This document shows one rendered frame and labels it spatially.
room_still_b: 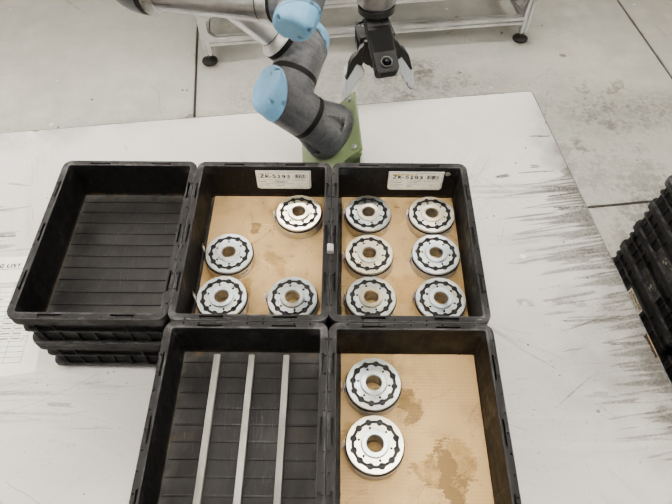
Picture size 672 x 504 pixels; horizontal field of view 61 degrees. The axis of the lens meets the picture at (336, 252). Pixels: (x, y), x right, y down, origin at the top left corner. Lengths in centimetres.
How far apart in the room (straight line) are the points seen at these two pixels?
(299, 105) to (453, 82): 174
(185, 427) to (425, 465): 44
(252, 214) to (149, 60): 203
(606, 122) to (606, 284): 163
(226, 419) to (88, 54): 260
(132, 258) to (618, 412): 108
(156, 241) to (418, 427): 69
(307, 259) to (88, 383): 54
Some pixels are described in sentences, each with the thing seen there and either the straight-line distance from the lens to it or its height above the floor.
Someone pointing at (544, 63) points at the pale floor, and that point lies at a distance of 327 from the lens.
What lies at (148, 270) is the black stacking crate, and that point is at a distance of 129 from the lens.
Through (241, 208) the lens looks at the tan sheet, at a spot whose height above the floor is 83.
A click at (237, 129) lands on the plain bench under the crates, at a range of 171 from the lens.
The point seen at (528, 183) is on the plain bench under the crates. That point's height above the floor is 70.
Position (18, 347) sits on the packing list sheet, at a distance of 146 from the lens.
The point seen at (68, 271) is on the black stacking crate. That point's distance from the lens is 135.
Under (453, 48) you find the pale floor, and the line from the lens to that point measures 325.
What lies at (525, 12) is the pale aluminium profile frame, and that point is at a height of 17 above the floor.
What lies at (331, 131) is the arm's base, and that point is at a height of 89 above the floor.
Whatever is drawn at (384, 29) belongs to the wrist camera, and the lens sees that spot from 115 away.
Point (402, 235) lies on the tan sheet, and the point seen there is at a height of 83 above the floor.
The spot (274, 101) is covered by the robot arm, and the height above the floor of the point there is 98.
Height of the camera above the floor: 186
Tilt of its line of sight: 55 degrees down
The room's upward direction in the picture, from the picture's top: straight up
